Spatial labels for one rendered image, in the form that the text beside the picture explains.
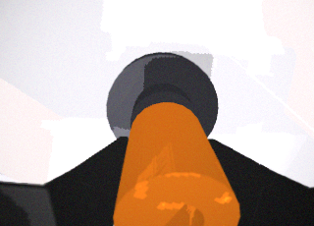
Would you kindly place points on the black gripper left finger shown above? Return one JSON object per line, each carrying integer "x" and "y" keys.
{"x": 83, "y": 196}

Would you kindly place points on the grey round pedestal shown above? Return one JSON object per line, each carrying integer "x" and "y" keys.
{"x": 156, "y": 78}

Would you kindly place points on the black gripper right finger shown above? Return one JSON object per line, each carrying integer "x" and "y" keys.
{"x": 265, "y": 197}

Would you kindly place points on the orange knob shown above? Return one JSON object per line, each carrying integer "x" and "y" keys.
{"x": 171, "y": 174}

